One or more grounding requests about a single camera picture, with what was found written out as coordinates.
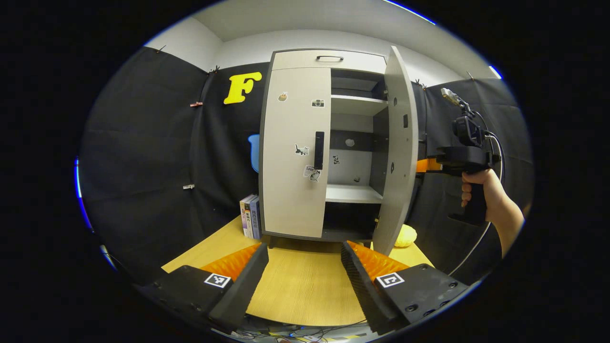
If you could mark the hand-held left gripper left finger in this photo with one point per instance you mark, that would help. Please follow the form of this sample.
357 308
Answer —
240 295

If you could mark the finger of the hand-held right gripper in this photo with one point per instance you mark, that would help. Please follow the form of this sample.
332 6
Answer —
426 165

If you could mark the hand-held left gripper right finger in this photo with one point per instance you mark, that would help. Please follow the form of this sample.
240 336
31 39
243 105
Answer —
364 290

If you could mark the headphone sticker shoe cabinet door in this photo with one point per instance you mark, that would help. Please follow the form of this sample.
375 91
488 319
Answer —
398 143

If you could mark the beige double-door shoe cabinet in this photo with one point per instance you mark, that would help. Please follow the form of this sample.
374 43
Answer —
290 209

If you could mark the camera sticker shoe cabinet door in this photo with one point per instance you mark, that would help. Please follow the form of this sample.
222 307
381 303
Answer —
290 200

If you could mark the white cabinet shelf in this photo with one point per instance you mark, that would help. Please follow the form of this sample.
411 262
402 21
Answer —
352 194
357 105

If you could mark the beige cabinet drawer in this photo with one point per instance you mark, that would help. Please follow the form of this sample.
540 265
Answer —
295 61

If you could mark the yellow round object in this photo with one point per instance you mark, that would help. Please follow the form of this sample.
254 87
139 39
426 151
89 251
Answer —
406 236

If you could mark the dark spine book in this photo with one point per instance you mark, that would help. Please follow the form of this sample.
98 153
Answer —
248 216

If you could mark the purple book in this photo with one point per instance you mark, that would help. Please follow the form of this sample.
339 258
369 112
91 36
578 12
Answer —
256 216

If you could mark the small ceiling light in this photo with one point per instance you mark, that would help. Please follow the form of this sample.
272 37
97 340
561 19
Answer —
495 72

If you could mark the long ceiling light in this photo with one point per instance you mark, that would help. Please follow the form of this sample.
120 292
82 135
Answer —
412 12

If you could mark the black backdrop cloth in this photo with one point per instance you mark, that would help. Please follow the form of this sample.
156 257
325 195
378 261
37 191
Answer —
143 143

